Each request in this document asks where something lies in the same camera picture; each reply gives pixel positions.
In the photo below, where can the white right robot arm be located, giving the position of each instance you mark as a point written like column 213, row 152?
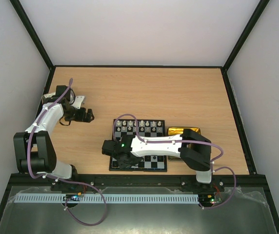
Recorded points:
column 191, row 147

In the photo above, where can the white slotted cable duct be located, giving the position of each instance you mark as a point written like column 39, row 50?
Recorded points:
column 108, row 198

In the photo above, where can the black rook a1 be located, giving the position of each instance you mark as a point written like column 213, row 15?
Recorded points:
column 115, row 164

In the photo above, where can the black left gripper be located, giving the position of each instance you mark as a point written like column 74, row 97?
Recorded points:
column 81, row 117

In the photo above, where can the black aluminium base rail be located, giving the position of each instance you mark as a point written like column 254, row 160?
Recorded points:
column 186, row 183

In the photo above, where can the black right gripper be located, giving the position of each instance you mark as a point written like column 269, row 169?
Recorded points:
column 124, row 161

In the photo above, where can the black and white chessboard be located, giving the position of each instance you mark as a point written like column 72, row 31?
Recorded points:
column 152, row 163

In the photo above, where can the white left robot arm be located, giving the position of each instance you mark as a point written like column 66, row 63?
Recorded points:
column 34, row 150

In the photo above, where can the dark floral metal tin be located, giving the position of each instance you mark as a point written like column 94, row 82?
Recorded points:
column 179, row 130

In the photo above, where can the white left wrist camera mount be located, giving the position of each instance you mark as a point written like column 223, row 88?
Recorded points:
column 78, row 101

